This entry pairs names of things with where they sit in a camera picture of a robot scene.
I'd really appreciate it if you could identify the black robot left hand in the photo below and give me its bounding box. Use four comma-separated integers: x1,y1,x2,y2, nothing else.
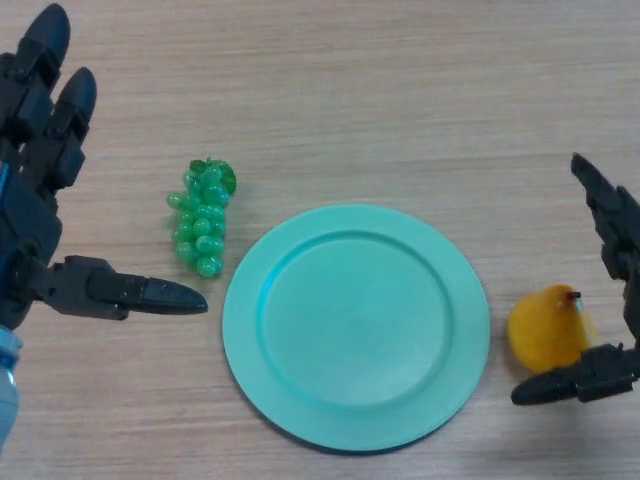
0,3,209,332

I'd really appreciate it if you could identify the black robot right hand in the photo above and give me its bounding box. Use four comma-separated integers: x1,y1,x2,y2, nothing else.
510,152,640,407

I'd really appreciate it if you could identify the green grape bunch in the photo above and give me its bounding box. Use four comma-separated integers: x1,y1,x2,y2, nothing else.
165,157,238,280

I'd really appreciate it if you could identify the yellow pear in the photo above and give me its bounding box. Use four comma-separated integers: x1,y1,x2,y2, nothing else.
507,284,599,375

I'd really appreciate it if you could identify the green round plate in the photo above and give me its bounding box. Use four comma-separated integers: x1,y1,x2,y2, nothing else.
222,204,491,455

